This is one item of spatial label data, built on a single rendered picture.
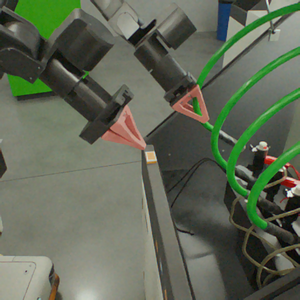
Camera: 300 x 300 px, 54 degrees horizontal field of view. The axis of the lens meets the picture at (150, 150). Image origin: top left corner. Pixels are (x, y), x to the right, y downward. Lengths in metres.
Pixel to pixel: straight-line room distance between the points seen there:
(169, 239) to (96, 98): 0.38
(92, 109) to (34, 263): 1.20
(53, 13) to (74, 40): 3.34
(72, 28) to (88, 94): 0.10
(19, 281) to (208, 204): 0.95
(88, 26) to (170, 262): 0.48
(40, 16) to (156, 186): 3.14
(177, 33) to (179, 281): 0.49
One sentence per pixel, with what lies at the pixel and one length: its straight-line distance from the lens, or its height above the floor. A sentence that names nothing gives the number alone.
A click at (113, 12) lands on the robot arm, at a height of 1.40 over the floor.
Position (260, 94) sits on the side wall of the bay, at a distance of 1.06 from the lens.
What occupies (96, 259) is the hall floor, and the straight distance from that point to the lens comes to 1.89.
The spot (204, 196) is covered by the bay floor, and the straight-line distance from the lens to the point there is 1.01.
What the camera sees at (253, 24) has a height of 1.39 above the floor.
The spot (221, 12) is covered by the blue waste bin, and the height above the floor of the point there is 0.56.
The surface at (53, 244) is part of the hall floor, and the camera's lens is 2.02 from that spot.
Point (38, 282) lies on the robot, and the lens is 1.54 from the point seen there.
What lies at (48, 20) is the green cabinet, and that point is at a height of 0.90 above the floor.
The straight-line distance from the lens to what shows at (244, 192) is 0.58.
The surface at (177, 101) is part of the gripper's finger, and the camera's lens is 0.60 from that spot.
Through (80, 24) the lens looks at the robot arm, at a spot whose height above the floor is 1.42.
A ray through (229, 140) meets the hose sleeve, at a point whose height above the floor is 1.15.
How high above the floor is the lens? 1.49
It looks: 33 degrees down
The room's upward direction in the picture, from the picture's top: straight up
